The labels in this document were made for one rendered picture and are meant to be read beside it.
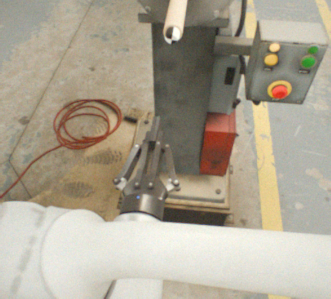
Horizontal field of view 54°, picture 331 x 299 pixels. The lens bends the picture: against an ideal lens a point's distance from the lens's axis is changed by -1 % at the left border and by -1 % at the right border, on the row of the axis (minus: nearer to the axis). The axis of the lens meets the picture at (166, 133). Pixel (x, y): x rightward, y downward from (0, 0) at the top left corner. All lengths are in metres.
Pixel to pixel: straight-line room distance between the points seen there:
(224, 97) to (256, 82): 0.32
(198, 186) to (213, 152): 0.21
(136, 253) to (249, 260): 0.10
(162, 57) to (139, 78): 1.38
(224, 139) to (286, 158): 0.82
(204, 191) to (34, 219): 1.15
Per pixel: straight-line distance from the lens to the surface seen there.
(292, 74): 0.89
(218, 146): 1.32
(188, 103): 1.18
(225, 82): 1.15
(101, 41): 2.87
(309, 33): 0.89
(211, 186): 1.49
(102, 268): 0.34
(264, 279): 0.32
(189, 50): 1.04
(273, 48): 0.83
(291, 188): 1.94
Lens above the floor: 1.55
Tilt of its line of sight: 49 degrees down
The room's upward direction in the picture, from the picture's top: straight up
